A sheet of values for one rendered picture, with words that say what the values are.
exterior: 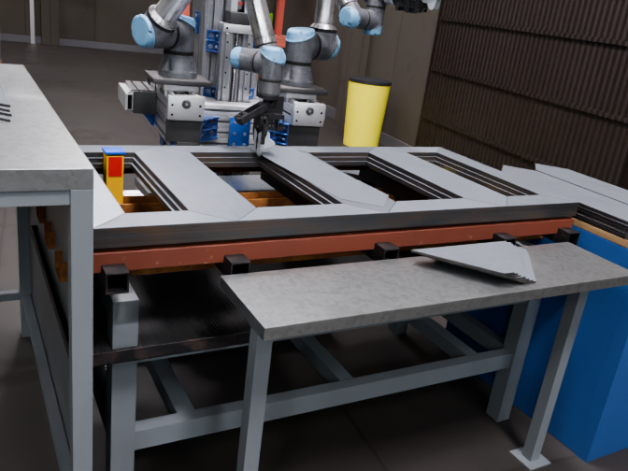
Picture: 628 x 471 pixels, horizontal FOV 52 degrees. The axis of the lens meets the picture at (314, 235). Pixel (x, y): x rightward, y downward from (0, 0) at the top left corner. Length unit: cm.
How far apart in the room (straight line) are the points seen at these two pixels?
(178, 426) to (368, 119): 514
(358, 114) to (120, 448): 524
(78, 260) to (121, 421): 58
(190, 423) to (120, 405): 22
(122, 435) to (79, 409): 33
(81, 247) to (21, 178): 17
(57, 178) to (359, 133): 556
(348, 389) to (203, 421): 46
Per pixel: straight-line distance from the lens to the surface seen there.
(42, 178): 123
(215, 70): 279
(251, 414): 158
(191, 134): 252
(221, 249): 157
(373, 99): 657
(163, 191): 180
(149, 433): 180
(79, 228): 127
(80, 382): 142
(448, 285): 166
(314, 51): 275
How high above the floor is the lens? 139
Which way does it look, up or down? 20 degrees down
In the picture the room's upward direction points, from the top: 7 degrees clockwise
